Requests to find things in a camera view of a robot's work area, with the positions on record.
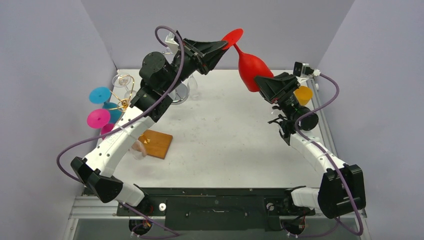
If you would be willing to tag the clear glass on gold rack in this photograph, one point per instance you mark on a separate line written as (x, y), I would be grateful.
(122, 80)

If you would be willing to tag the clear wine glass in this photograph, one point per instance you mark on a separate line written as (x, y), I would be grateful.
(138, 150)

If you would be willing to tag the gold wire glass rack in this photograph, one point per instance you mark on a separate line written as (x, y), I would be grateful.
(122, 97)

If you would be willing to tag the clear champagne flute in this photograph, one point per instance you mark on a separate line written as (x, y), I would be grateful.
(192, 85)

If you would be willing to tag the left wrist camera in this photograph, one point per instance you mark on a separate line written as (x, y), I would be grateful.
(172, 46)

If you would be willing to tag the red wine glass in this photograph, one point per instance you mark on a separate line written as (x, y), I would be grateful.
(249, 66)

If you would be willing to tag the aluminium table rail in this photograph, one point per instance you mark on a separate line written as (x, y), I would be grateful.
(324, 127)

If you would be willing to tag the wooden rack base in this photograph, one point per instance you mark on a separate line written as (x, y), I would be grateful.
(156, 144)

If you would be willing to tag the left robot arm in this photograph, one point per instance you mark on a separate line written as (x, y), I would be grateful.
(158, 78)

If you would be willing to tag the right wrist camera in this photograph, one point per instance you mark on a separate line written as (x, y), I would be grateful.
(303, 70)

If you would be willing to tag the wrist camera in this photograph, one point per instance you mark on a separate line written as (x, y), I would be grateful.
(172, 46)
(303, 70)

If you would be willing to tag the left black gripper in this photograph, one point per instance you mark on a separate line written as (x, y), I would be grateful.
(205, 56)

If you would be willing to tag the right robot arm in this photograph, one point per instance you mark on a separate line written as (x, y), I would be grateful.
(342, 188)

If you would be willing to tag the blue wine glass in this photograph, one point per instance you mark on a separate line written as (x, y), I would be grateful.
(100, 96)

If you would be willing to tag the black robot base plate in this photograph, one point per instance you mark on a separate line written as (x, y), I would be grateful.
(222, 209)

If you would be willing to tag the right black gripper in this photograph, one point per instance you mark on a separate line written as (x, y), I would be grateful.
(279, 91)

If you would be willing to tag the orange cup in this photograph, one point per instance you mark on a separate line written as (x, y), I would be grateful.
(303, 94)

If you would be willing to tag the silver wire glass rack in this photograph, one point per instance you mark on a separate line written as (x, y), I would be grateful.
(180, 94)

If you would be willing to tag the pink wine glass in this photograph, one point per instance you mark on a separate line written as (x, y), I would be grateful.
(100, 119)

